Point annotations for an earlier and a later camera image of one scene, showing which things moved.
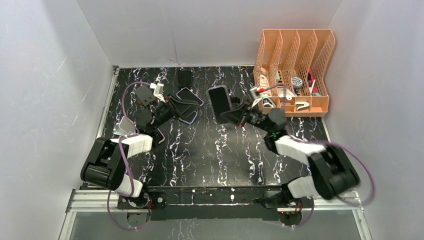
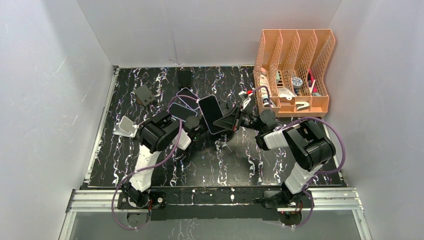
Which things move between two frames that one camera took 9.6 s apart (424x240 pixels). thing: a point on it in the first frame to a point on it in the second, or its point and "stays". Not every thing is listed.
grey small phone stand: x=144 y=95 stays
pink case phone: x=219 y=101 to x=212 y=111
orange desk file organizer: x=288 y=66 stays
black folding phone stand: x=184 y=77 stays
